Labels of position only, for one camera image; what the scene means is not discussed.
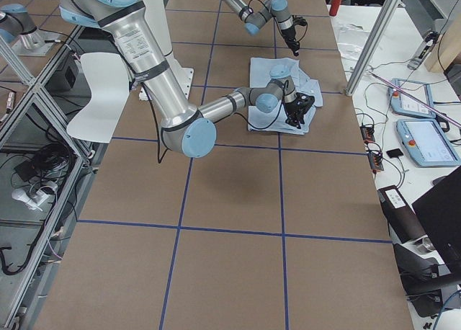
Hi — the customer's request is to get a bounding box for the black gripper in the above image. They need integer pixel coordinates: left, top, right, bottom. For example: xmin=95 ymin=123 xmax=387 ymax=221
xmin=280 ymin=26 xmax=300 ymax=57
xmin=284 ymin=98 xmax=306 ymax=127

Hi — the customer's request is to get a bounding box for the light blue button shirt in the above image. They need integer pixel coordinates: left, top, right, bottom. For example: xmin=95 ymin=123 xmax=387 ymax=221
xmin=249 ymin=58 xmax=323 ymax=135

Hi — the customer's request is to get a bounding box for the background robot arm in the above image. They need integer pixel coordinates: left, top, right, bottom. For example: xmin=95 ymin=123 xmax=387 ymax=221
xmin=1 ymin=4 xmax=45 ymax=50

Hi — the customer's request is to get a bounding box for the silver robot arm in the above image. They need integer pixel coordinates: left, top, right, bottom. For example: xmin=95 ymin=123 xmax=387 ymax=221
xmin=222 ymin=0 xmax=308 ymax=56
xmin=60 ymin=0 xmax=313 ymax=158

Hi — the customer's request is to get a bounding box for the clear plastic bag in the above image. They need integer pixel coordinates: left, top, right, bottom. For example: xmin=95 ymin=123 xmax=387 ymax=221
xmin=334 ymin=22 xmax=370 ymax=73

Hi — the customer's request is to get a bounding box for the red circuit board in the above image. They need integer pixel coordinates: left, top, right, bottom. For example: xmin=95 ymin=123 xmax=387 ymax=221
xmin=360 ymin=125 xmax=375 ymax=143

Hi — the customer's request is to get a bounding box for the far blue teach pendant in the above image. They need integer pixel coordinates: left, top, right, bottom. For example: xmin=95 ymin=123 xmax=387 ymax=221
xmin=387 ymin=77 xmax=444 ymax=118

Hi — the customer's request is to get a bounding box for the blue teach pendant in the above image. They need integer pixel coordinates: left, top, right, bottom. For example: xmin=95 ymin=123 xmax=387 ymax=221
xmin=395 ymin=119 xmax=460 ymax=167
xmin=387 ymin=77 xmax=444 ymax=118

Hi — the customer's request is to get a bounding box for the near blue teach pendant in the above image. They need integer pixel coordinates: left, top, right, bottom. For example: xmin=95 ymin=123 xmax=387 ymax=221
xmin=395 ymin=119 xmax=460 ymax=167

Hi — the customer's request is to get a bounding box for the black label printer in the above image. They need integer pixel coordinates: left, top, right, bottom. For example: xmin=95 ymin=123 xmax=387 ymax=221
xmin=377 ymin=185 xmax=426 ymax=243

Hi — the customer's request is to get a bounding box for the reacher grabber stick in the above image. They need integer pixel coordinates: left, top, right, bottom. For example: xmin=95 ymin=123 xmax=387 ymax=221
xmin=369 ymin=71 xmax=461 ymax=129

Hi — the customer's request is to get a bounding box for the black monitor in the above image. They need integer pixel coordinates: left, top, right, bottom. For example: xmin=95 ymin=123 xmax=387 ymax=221
xmin=413 ymin=168 xmax=460 ymax=269

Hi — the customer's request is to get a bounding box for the white plastic chair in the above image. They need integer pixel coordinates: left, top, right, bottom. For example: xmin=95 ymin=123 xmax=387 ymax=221
xmin=66 ymin=52 xmax=130 ymax=143

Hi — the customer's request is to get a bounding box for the white power strip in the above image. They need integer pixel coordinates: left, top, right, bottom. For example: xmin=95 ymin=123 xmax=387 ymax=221
xmin=12 ymin=188 xmax=49 ymax=211

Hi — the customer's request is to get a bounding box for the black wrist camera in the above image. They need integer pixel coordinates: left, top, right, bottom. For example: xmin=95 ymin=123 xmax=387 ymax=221
xmin=292 ymin=15 xmax=308 ymax=27
xmin=297 ymin=93 xmax=315 ymax=113

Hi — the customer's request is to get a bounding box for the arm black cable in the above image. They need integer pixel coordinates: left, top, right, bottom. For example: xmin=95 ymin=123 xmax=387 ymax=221
xmin=234 ymin=78 xmax=291 ymax=132

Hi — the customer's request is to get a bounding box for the aluminium frame post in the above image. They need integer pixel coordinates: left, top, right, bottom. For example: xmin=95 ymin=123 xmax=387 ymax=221
xmin=344 ymin=0 xmax=401 ymax=97

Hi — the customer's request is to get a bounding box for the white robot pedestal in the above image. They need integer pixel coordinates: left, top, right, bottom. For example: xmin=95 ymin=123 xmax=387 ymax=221
xmin=143 ymin=0 xmax=194 ymax=99

